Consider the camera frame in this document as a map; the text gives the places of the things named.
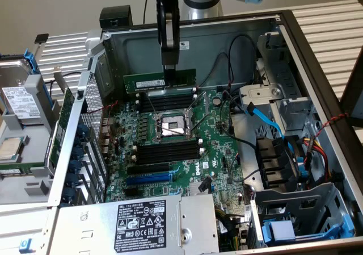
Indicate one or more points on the blue case latch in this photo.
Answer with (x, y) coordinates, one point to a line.
(25, 245)

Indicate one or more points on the grey disk bay cage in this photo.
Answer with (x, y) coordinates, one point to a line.
(312, 204)

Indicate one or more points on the green Dell motherboard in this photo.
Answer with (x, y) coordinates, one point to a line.
(215, 141)

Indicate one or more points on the short black expansion slot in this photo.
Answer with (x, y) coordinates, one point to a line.
(133, 192)

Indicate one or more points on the green RAM stick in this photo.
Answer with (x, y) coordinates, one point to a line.
(25, 166)
(141, 81)

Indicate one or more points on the silver CPU chip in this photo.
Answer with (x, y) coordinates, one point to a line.
(10, 148)

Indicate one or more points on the silver chipset heatsink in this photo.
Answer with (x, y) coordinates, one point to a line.
(193, 189)

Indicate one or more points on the CPU socket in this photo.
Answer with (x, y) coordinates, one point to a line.
(173, 125)

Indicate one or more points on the black box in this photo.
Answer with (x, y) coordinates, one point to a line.
(116, 16)

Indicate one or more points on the long black expansion slot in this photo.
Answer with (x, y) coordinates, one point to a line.
(147, 169)

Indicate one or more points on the round coin battery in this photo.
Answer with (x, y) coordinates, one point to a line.
(217, 100)

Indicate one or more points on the blue card retention clip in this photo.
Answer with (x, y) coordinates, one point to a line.
(83, 130)
(74, 165)
(72, 179)
(77, 152)
(68, 194)

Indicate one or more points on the silver power supply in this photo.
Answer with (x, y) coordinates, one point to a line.
(85, 226)

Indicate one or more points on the silver hard disk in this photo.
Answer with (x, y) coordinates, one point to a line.
(17, 101)

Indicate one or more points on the metal disk bay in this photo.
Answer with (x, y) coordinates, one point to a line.
(295, 110)

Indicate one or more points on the blue empty disk caddy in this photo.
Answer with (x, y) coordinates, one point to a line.
(279, 229)

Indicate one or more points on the open PC case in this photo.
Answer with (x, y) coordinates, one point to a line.
(204, 39)

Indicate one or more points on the green graphics card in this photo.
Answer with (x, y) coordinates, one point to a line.
(61, 124)

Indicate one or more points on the dark brown panel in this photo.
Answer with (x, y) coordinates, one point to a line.
(354, 96)

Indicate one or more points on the grey parts rack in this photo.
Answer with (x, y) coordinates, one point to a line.
(34, 96)

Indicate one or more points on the black fan shroud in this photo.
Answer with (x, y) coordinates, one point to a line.
(272, 158)

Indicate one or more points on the blue expansion slot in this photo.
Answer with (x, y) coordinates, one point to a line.
(147, 179)

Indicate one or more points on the metal locking lever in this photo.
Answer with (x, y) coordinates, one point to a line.
(175, 132)
(201, 123)

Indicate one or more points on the hard drive in blue caddy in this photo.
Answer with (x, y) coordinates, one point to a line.
(31, 60)

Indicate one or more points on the metal rear port block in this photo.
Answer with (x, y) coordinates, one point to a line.
(106, 133)

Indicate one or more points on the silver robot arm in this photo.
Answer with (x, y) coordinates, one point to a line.
(198, 8)

